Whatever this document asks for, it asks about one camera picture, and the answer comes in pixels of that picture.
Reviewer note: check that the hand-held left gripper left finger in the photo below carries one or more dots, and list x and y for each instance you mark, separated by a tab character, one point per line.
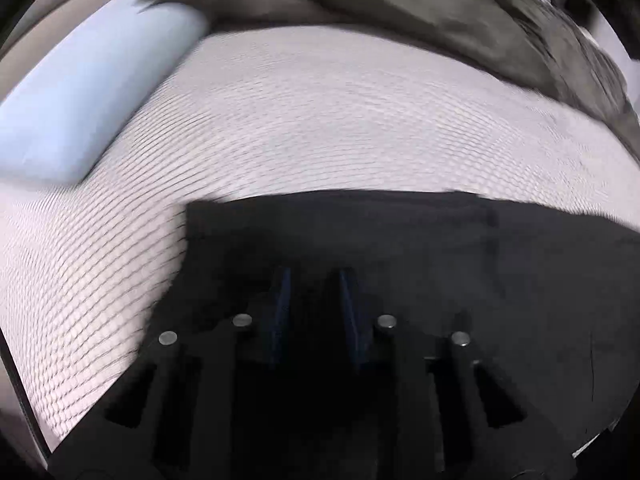
280	320

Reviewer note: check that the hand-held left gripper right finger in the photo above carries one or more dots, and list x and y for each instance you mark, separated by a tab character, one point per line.
352	320

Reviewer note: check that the black pants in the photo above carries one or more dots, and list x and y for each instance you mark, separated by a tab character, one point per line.
450	260

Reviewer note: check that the honeycomb patterned bed mattress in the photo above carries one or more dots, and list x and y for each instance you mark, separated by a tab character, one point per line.
325	135

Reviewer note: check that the light blue pillow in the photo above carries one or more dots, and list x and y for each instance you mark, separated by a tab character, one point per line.
90	100

